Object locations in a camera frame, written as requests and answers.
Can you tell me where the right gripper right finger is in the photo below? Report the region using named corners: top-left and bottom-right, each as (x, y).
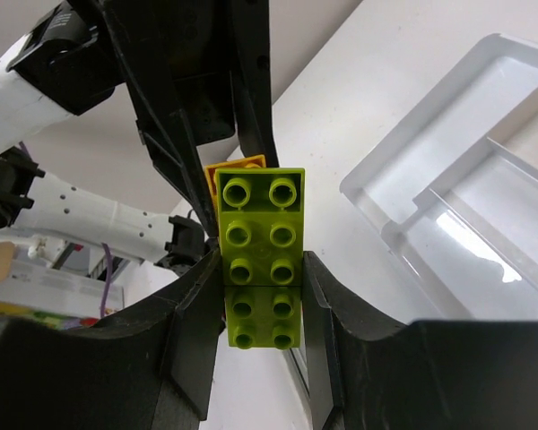
top-left (302, 252), bottom-right (538, 429)

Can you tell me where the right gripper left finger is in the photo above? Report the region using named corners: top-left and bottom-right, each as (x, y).
top-left (0, 250), bottom-right (223, 429)

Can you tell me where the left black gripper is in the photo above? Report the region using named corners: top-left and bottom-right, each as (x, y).
top-left (72, 1), bottom-right (279, 237)

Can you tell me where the yellow long lego brick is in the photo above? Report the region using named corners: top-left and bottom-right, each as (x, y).
top-left (204, 154), bottom-right (266, 211)

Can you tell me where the green yellow lego stack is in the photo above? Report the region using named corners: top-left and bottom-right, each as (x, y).
top-left (217, 168), bottom-right (305, 350)

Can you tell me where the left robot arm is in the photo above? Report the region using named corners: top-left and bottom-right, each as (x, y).
top-left (0, 1), bottom-right (278, 268)

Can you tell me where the colourful cardboard box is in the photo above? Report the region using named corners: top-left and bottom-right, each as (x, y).
top-left (0, 242), bottom-right (125, 330)

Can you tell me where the white divided tray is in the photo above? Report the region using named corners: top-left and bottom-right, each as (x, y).
top-left (340, 33), bottom-right (538, 321)

